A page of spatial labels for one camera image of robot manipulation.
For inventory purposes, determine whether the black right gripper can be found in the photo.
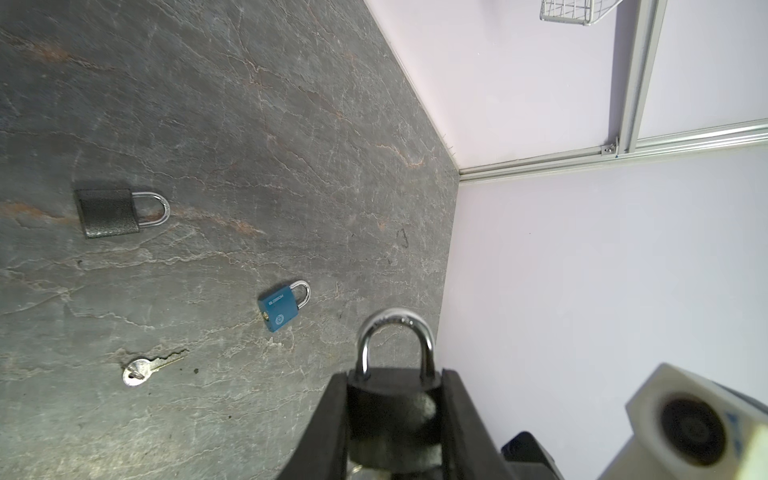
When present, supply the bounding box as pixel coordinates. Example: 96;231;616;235
500;431;563;479

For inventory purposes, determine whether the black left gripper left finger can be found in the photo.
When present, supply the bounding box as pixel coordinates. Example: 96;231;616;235
278;373;348;480

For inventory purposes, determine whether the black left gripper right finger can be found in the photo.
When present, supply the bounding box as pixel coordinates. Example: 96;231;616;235
440;369;513;479

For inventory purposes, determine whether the large silver key with ring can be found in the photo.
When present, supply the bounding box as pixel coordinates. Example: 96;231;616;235
122;349;188;387

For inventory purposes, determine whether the small black padlock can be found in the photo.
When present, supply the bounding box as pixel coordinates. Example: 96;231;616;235
74;188;171;239

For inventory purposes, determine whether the blue padlock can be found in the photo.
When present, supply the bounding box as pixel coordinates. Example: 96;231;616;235
257;280;311;333

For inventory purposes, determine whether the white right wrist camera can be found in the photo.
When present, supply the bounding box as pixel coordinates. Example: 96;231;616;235
600;363;768;480

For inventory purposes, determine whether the aluminium frame corner post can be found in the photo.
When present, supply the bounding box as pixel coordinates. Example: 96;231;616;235
616;0;668;157

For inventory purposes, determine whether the white wire wall basket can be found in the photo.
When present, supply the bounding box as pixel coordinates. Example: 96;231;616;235
539;0;622;26

